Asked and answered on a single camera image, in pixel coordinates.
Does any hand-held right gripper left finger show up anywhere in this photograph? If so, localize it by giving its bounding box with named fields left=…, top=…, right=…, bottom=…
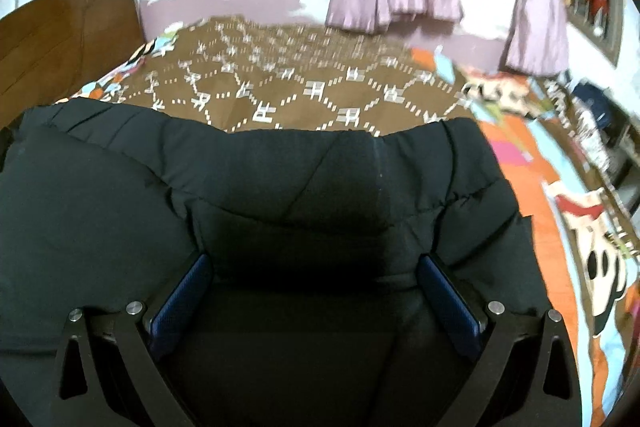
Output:
left=50, top=253, right=214, bottom=427

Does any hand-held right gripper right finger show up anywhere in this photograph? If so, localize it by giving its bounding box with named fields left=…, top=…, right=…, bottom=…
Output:
left=419, top=253, right=583, bottom=427

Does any dark padded jacket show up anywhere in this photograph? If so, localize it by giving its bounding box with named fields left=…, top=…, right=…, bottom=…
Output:
left=0, top=99, right=566, bottom=427

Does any dark blue cloth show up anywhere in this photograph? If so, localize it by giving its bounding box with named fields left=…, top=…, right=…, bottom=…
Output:
left=570, top=79, right=613, bottom=128

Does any printed cartoon bed sheet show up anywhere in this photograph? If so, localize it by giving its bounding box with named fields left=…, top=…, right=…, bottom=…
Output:
left=65, top=17, right=640, bottom=418

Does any wooden headboard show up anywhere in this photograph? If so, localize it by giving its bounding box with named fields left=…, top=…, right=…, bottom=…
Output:
left=0, top=0, right=148, bottom=128

